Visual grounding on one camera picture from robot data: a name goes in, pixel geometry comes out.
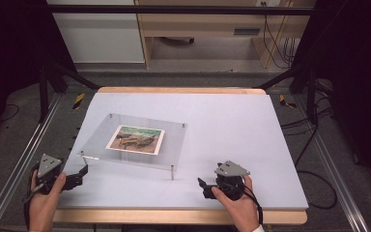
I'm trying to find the black metal stand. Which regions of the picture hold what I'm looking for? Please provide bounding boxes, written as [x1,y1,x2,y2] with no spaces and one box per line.
[255,62,319,126]
[38,59,101,124]

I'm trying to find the black floor cable loop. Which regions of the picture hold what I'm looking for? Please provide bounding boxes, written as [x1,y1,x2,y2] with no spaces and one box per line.
[279,93,338,211]

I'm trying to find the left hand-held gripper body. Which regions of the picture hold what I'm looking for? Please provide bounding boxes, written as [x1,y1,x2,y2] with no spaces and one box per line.
[21,154,69,204]

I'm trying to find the hanging black cables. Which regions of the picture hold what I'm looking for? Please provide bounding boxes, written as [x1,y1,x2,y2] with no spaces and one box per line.
[260,1,299,70]

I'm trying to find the person's left hand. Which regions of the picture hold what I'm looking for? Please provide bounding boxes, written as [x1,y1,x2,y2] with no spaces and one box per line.
[28,170,68,232]

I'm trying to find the white cabinet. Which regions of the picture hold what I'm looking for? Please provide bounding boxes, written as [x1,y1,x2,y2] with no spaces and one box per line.
[45,0,146,64]

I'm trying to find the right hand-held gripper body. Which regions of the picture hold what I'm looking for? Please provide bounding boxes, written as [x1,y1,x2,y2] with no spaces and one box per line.
[214,159,251,201]

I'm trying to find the thin black floor cable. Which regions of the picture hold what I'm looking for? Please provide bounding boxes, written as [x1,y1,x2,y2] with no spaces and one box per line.
[0,103,20,124]

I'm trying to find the light wooden desk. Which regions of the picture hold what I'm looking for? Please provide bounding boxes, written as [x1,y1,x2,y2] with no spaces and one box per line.
[134,0,317,71]

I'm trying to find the clear acrylic photo frame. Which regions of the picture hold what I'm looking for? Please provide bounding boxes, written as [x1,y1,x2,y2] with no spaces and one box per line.
[76,112,188,182]

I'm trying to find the black metal crossbar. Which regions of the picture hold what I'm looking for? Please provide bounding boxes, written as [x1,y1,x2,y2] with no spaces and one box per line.
[44,4,317,16]

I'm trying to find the black curtain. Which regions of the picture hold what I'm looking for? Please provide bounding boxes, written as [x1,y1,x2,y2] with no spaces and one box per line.
[0,0,77,143]
[291,0,371,189]

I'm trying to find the person's right hand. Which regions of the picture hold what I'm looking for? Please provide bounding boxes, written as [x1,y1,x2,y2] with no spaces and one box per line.
[211,175,261,232]

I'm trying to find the painting print card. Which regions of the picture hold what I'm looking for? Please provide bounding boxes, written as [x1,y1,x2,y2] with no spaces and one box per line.
[104,124,166,157]

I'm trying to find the aluminium floor rail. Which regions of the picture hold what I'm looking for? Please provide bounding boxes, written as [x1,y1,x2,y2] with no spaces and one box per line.
[0,92,63,232]
[293,94,371,232]

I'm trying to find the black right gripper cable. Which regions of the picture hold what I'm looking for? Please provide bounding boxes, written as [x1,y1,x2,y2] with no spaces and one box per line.
[236,182,265,226]

